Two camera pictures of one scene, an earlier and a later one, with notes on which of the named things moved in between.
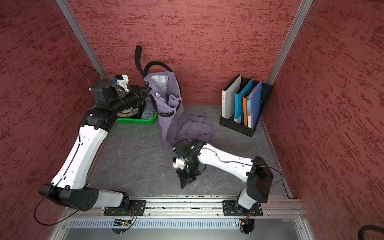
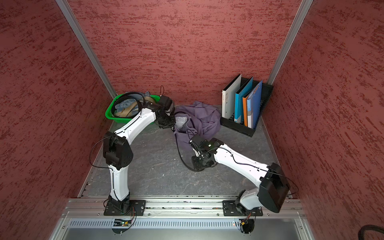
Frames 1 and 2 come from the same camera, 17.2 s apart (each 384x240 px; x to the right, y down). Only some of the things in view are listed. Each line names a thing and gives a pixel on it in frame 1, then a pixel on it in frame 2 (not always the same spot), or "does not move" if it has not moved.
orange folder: x=244 y=102 does not move
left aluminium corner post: x=81 y=37 does not move
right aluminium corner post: x=305 y=8 does not move
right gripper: x=186 y=177 → x=197 y=166
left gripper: x=139 y=96 → x=170 y=124
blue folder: x=254 y=106 does not move
